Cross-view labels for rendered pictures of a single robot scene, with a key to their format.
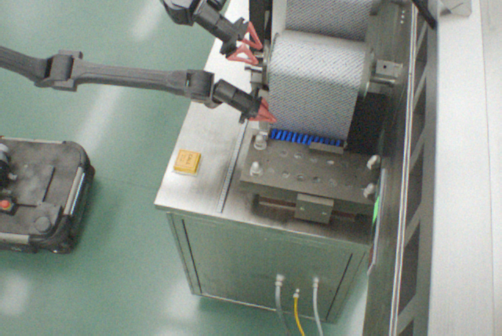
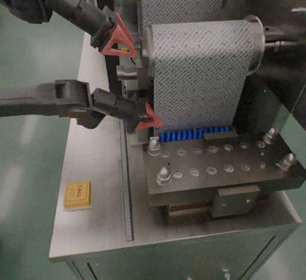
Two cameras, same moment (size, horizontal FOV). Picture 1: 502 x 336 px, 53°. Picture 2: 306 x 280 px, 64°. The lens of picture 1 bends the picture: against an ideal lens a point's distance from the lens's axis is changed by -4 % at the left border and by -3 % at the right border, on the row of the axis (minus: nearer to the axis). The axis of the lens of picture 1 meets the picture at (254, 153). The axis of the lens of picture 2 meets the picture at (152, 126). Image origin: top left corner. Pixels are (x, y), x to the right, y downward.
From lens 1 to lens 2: 88 cm
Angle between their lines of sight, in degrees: 18
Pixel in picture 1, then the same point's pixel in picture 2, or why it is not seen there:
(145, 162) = (39, 210)
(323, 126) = (210, 115)
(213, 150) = (102, 175)
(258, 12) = not seen: hidden behind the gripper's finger
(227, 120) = (107, 145)
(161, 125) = (46, 179)
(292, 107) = (180, 101)
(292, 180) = (204, 176)
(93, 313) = not seen: outside the picture
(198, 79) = (72, 88)
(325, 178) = (236, 164)
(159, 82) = (21, 101)
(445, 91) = not seen: outside the picture
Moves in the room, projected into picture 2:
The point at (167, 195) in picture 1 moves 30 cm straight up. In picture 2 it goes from (63, 240) to (18, 167)
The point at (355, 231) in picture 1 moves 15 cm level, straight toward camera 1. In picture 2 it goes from (275, 212) to (295, 273)
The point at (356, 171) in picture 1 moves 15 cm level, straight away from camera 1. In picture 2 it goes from (259, 149) to (244, 113)
